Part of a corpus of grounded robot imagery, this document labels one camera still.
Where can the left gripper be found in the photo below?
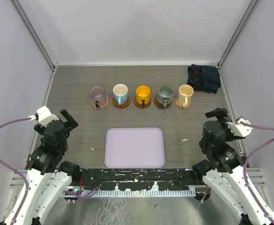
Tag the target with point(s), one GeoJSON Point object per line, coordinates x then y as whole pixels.
{"type": "Point", "coordinates": [70, 123]}

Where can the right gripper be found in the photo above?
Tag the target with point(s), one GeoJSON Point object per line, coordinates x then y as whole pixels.
{"type": "Point", "coordinates": [222, 116]}

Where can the woven rattan coaster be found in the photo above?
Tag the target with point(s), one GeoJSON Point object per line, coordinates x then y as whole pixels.
{"type": "Point", "coordinates": [96, 103]}
{"type": "Point", "coordinates": [180, 105]}

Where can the purple glass mug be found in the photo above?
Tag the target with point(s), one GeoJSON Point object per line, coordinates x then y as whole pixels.
{"type": "Point", "coordinates": [98, 93]}

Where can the cream mug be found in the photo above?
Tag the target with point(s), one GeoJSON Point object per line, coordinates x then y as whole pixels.
{"type": "Point", "coordinates": [185, 93]}

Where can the brown wooden coaster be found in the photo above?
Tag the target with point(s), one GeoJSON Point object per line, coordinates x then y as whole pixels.
{"type": "Point", "coordinates": [141, 106]}
{"type": "Point", "coordinates": [124, 105]}
{"type": "Point", "coordinates": [160, 105]}

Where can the grey green mug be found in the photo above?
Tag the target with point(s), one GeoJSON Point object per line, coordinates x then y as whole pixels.
{"type": "Point", "coordinates": [165, 96]}

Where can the white and blue mug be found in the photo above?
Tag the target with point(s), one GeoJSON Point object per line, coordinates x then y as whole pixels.
{"type": "Point", "coordinates": [120, 92]}

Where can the yellow mug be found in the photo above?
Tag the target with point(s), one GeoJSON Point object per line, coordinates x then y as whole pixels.
{"type": "Point", "coordinates": [143, 94]}

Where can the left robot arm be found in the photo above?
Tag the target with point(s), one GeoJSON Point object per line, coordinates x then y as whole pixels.
{"type": "Point", "coordinates": [47, 175]}

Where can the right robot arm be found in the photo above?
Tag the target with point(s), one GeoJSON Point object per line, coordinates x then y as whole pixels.
{"type": "Point", "coordinates": [237, 191]}

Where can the dark blue folded cloth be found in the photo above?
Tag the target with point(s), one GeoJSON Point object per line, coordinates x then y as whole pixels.
{"type": "Point", "coordinates": [204, 78]}

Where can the lavender plastic tray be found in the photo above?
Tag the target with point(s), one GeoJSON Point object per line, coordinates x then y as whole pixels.
{"type": "Point", "coordinates": [134, 148]}

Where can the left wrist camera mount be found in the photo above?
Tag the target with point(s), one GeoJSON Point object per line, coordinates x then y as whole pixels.
{"type": "Point", "coordinates": [43, 116]}

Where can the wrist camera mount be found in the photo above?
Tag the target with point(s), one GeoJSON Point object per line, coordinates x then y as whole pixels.
{"type": "Point", "coordinates": [43, 116]}
{"type": "Point", "coordinates": [241, 128]}

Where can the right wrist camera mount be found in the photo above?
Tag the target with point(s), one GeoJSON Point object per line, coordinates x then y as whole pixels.
{"type": "Point", "coordinates": [241, 128]}

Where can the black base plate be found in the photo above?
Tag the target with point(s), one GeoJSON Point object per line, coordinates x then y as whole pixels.
{"type": "Point", "coordinates": [173, 179]}

